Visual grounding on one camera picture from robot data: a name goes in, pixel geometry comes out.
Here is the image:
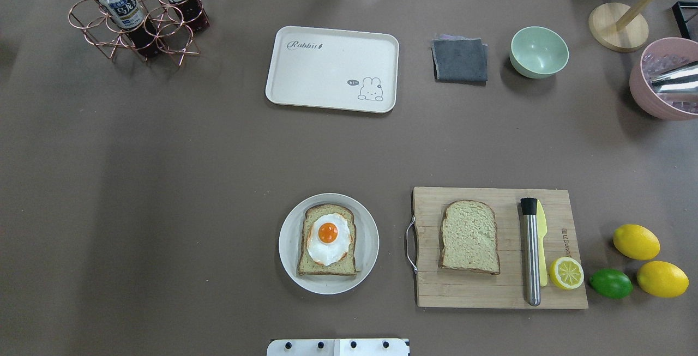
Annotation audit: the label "black frame object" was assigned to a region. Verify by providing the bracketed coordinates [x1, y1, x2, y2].
[671, 1, 697, 41]

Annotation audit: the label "plain bread slice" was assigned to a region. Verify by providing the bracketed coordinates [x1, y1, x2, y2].
[439, 200, 500, 275]

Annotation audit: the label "mint green bowl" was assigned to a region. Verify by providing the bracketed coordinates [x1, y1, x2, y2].
[509, 26, 569, 79]

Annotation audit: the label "yellow plastic knife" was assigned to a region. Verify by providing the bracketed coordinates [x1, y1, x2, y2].
[536, 200, 548, 287]

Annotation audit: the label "cream rabbit tray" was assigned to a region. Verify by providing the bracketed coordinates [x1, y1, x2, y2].
[265, 26, 399, 113]

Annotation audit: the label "wooden mug stand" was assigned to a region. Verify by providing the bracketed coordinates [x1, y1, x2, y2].
[588, 0, 652, 52]

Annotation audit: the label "yellow lemon lower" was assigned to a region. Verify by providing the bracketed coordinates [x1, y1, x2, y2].
[636, 260, 690, 298]

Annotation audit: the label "yellow lemon upper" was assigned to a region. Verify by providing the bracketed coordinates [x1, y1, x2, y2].
[613, 224, 661, 260]

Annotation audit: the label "pink bowl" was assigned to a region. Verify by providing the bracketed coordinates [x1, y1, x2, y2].
[630, 38, 697, 120]

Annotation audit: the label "half lemon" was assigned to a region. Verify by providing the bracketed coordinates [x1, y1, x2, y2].
[549, 256, 585, 291]

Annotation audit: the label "metal ice scoop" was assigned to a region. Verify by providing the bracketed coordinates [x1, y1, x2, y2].
[649, 61, 697, 93]

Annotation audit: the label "green lime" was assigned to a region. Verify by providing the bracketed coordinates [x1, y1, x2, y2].
[588, 268, 634, 299]

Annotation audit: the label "yellow lemon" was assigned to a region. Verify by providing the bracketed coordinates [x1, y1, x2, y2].
[636, 260, 690, 298]
[613, 224, 661, 260]

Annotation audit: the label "ice cubes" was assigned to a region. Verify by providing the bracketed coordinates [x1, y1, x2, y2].
[643, 55, 697, 113]

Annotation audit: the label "copper wire bottle rack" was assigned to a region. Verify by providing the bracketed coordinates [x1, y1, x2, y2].
[68, 0, 200, 65]

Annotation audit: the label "white round plate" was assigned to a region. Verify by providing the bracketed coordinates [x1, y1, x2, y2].
[278, 193, 380, 295]

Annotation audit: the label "bread slice with egg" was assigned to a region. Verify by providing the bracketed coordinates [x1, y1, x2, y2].
[297, 204, 358, 276]

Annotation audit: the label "grey folded cloth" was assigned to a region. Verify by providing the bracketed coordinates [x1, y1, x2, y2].
[432, 35, 489, 83]

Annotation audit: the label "fried egg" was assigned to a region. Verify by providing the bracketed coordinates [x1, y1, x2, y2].
[305, 213, 353, 266]

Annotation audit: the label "tea bottle front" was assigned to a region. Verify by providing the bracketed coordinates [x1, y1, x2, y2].
[99, 0, 160, 57]

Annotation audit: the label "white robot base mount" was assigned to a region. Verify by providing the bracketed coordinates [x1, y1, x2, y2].
[266, 337, 411, 355]

